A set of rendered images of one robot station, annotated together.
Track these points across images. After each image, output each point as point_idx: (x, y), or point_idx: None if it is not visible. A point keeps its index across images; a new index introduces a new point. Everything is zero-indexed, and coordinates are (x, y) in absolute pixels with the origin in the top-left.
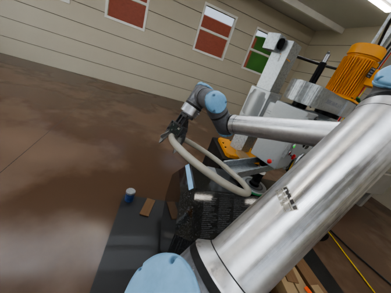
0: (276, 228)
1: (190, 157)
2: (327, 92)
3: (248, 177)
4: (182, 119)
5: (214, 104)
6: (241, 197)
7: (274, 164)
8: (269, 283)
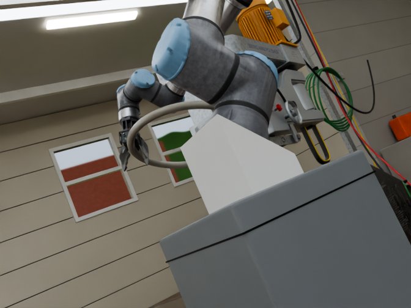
0: (191, 2)
1: (156, 109)
2: (238, 36)
3: None
4: (128, 125)
5: (143, 78)
6: None
7: (270, 127)
8: (206, 13)
